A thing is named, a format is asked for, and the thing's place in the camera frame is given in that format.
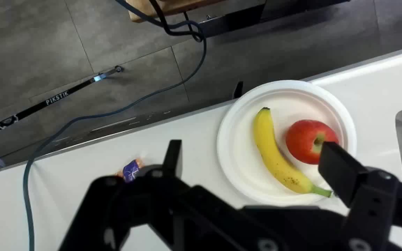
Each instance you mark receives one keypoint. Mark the small blue wrapped packet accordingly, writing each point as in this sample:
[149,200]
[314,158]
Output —
[129,170]

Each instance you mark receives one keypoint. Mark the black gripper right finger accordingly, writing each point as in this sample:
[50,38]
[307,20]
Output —
[343,173]

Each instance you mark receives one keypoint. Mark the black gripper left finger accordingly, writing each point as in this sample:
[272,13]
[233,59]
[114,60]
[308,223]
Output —
[171,163]

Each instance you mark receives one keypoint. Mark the white paper plate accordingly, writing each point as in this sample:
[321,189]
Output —
[289,102]

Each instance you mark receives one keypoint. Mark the red apple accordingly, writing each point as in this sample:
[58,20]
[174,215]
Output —
[304,140]

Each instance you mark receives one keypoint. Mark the black tripod leg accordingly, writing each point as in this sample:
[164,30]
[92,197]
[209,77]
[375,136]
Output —
[55,98]

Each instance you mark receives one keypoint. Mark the yellow banana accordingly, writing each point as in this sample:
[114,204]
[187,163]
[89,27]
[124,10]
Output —
[273,159]

